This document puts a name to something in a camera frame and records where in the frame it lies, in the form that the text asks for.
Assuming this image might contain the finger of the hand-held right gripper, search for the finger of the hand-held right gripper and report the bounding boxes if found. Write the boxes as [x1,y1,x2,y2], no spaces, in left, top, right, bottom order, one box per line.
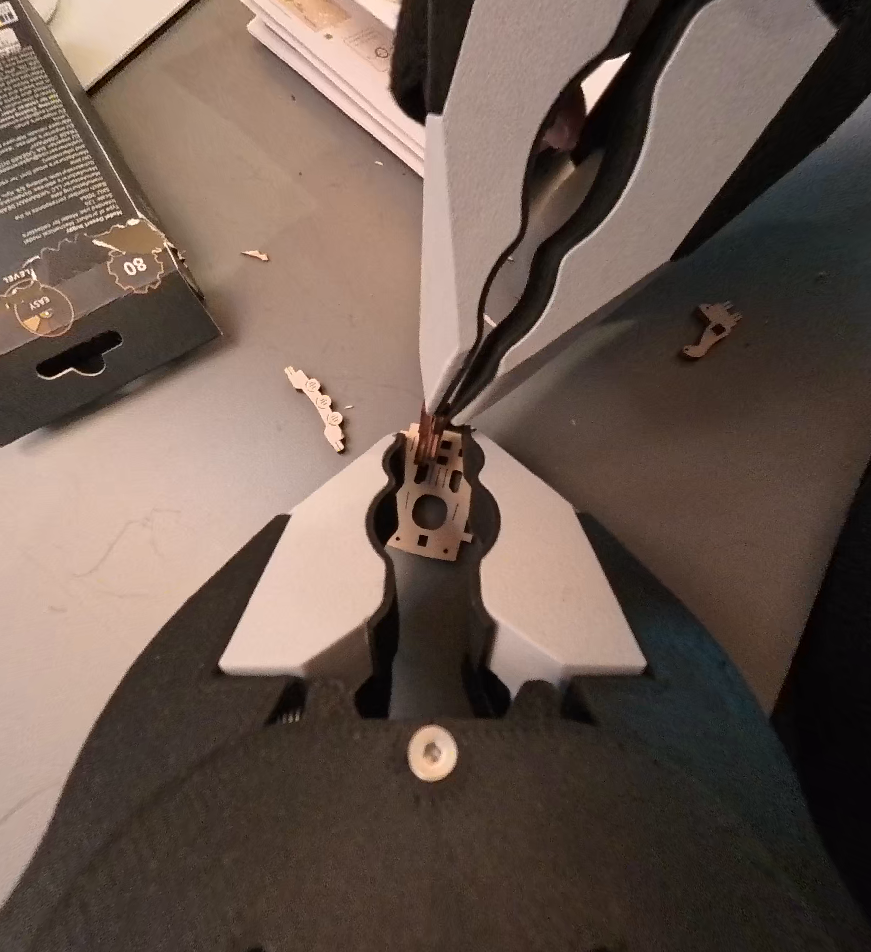
[443,0,840,428]
[419,0,633,417]

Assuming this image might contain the black cardboard box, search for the black cardboard box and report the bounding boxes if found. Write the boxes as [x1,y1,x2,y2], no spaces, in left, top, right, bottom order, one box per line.
[0,0,223,448]

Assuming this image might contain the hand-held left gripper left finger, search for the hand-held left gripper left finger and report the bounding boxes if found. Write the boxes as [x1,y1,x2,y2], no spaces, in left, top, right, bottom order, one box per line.
[218,437,405,718]

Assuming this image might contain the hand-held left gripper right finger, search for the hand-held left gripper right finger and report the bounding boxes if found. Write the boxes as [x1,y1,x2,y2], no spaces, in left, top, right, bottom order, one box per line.
[465,427,645,715]

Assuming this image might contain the wooden plate with round hole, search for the wooden plate with round hole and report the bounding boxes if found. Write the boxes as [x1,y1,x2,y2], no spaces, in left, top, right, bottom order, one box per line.
[386,422,478,556]

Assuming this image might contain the small hooked wooden part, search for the small hooked wooden part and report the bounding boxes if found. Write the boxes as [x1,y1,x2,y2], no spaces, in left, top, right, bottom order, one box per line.
[679,300,745,362]
[418,400,453,468]

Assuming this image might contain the white paper sheet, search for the white paper sheet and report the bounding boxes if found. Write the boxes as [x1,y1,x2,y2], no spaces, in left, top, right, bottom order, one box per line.
[34,0,192,92]

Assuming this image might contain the toothed wooden strip part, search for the toothed wooden strip part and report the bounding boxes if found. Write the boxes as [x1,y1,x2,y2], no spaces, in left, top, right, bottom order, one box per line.
[284,365,349,454]

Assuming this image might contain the white instruction booklet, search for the white instruction booklet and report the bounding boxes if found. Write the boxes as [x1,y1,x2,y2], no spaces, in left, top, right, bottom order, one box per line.
[241,0,436,177]

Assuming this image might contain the scattered wood scraps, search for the scattered wood scraps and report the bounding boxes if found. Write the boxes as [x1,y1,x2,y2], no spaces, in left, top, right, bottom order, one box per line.
[240,248,355,412]

